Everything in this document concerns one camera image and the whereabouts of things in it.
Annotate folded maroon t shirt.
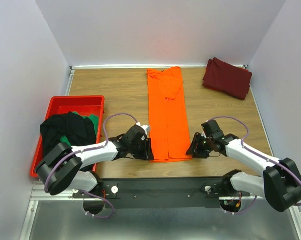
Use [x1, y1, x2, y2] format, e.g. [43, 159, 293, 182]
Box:
[202, 57, 253, 100]

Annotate black t shirt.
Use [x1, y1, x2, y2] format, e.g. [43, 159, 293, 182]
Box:
[39, 111, 100, 157]

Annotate green t shirt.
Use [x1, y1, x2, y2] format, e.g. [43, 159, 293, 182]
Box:
[59, 112, 100, 146]

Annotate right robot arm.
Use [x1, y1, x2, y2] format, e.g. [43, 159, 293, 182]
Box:
[186, 118, 301, 213]

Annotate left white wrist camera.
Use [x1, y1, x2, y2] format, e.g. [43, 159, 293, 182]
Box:
[136, 122, 151, 136]

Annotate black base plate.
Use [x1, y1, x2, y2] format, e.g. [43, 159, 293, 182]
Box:
[72, 176, 251, 210]

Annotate aluminium frame rail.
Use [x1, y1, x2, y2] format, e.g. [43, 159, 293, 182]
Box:
[19, 182, 76, 240]

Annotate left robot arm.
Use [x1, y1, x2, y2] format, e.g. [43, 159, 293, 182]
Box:
[35, 122, 154, 196]

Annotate orange t shirt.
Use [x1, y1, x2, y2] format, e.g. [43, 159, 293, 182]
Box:
[147, 66, 192, 163]

